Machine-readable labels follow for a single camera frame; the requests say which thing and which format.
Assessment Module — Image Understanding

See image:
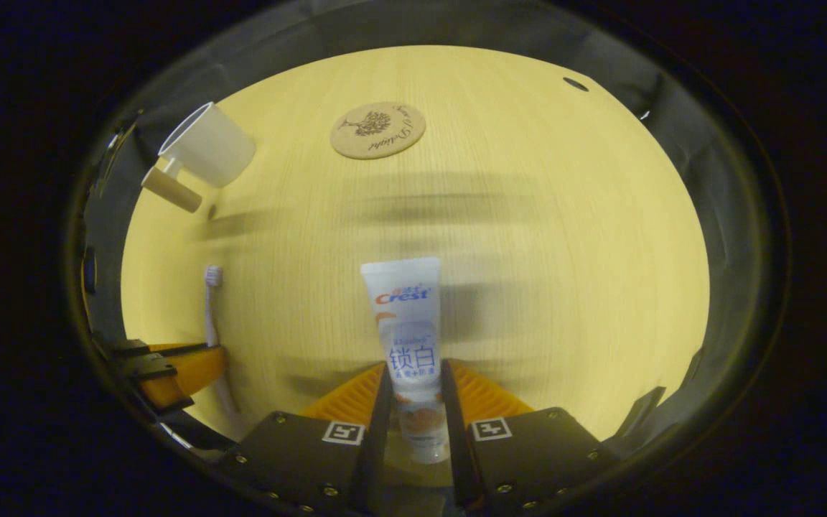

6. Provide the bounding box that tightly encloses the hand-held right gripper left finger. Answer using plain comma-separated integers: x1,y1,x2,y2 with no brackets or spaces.
220,361,394,517

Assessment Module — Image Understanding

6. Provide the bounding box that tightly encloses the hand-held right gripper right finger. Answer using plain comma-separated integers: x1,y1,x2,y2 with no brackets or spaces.
441,358,619,517

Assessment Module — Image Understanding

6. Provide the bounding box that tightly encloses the white toothbrush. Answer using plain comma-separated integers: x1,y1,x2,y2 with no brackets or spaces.
203,265,242,432

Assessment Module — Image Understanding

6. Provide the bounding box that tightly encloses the white toothpaste tube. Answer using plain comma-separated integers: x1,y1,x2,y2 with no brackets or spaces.
360,257,452,465

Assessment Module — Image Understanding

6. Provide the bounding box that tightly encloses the white cup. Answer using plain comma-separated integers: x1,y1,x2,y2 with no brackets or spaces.
141,101,257,214

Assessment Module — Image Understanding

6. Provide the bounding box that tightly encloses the round wooden coaster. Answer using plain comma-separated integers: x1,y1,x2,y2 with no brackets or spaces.
330,101,427,160

